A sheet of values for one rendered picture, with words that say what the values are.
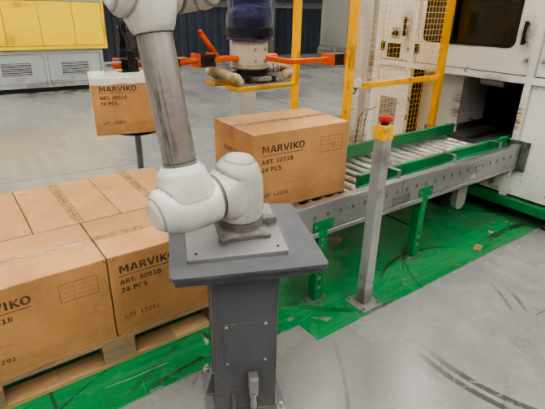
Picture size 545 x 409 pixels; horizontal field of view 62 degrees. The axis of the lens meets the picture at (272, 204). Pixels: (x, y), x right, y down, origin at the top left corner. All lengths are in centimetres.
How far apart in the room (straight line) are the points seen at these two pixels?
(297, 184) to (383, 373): 99
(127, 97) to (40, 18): 593
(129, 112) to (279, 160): 156
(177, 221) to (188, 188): 10
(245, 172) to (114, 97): 214
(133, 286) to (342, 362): 101
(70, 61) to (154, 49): 812
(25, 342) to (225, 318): 82
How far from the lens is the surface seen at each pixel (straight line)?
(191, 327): 236
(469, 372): 234
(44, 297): 197
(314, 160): 236
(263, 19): 216
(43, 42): 929
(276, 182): 225
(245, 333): 170
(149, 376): 218
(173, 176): 133
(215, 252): 147
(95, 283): 200
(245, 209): 146
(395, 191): 269
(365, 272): 247
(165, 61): 133
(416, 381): 221
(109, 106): 346
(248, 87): 209
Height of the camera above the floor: 149
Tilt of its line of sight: 24 degrees down
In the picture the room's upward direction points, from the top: 1 degrees clockwise
